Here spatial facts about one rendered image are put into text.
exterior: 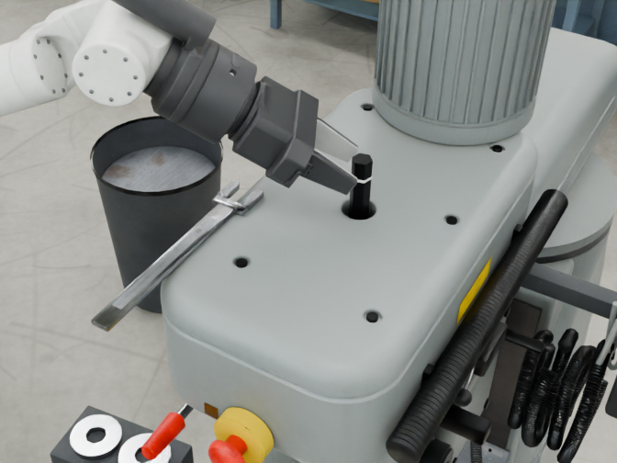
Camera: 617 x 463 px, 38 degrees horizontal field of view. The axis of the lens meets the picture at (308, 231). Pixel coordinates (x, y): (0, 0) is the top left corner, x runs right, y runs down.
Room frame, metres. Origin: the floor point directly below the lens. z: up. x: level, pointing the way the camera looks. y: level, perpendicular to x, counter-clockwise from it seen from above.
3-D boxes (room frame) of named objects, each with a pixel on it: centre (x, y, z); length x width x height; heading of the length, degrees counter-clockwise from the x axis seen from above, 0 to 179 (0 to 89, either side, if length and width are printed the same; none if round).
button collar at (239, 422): (0.55, 0.06, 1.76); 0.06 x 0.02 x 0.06; 61
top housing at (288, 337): (0.76, -0.06, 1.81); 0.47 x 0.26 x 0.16; 151
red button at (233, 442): (0.53, 0.07, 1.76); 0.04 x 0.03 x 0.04; 61
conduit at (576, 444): (0.88, -0.36, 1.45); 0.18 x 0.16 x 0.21; 151
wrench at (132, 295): (0.67, 0.13, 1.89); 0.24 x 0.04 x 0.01; 150
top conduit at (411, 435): (0.71, -0.20, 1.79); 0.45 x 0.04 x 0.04; 151
